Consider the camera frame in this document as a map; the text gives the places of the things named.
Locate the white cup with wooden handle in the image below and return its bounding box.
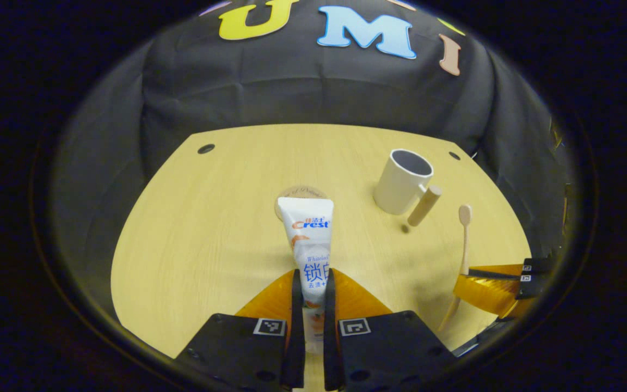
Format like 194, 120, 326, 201
373, 149, 443, 228

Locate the black backdrop cloth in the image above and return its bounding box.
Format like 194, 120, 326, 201
52, 0, 576, 327

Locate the white toothpaste tube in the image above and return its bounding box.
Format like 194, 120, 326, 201
277, 197, 335, 356

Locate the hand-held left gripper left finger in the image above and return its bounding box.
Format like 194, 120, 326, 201
175, 268, 306, 392

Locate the cream toothbrush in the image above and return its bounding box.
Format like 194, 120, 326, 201
437, 204, 474, 334

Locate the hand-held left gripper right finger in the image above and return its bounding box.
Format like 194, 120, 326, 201
323, 268, 456, 392

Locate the round wooden coaster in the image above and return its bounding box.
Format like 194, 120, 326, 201
274, 185, 328, 222

